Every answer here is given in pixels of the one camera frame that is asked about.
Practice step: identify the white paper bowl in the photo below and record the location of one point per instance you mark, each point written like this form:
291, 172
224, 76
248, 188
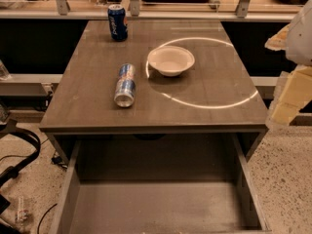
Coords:
170, 61

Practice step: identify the blue Pepsi can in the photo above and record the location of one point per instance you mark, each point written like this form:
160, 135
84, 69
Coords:
117, 22

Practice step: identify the metal rail frame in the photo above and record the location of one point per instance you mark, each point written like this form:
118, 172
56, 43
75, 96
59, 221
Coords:
250, 10

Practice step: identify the clear plastic piece on floor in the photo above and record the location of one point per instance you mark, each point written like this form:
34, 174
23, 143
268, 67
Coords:
22, 212

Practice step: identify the grey open drawer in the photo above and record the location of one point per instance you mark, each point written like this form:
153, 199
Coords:
177, 184

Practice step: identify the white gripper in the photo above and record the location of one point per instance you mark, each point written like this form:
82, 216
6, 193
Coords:
300, 38

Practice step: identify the Red Bull can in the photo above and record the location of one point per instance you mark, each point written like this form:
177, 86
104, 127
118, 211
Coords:
125, 86

